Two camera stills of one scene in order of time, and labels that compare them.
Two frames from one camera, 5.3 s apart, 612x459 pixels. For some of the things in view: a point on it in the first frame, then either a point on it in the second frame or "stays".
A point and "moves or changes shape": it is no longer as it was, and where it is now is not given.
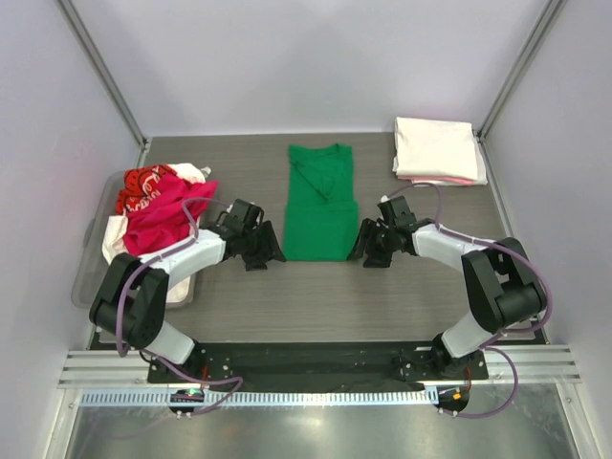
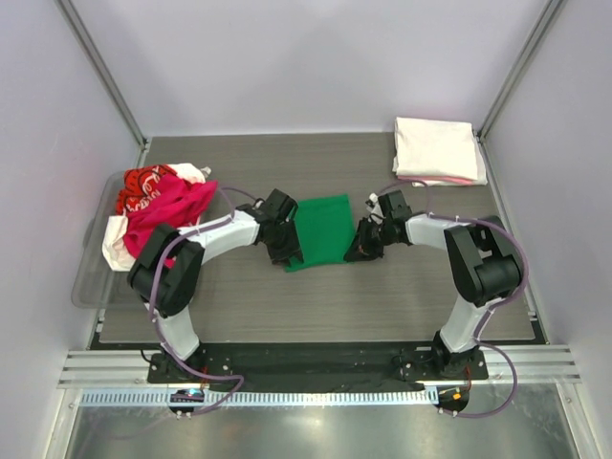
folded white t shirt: [438, 148] stays
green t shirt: [321, 219] moves or changes shape
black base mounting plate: [317, 362] stays
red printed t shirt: [140, 186] stays
